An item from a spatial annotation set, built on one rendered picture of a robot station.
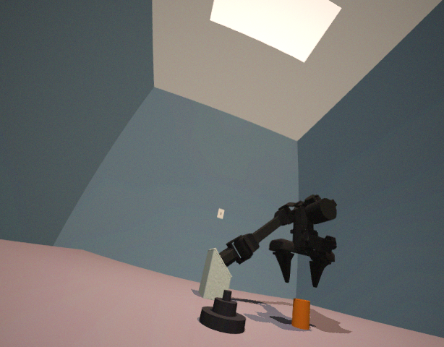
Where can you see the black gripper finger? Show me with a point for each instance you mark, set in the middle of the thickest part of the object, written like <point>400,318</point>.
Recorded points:
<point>284,260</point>
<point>316,269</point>

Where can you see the black stepped round pedestal with shaft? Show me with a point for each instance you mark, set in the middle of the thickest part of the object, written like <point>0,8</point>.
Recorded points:
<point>223,316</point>

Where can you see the orange knob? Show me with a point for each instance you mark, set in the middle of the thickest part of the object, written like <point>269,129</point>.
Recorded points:
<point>300,314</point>

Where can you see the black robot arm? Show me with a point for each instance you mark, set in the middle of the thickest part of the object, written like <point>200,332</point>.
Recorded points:
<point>313,211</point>

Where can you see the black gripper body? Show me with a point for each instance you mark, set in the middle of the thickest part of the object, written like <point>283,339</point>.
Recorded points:
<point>283,245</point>

